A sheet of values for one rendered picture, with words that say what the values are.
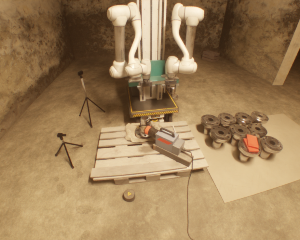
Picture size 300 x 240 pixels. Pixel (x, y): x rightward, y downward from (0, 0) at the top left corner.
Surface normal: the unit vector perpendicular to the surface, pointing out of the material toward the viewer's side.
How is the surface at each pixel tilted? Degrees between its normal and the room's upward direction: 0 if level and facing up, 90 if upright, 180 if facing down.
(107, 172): 0
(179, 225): 0
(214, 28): 90
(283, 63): 90
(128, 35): 90
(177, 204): 0
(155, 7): 90
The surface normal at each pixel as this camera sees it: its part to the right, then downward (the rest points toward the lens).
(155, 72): 0.18, 0.59
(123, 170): 0.00, -0.79
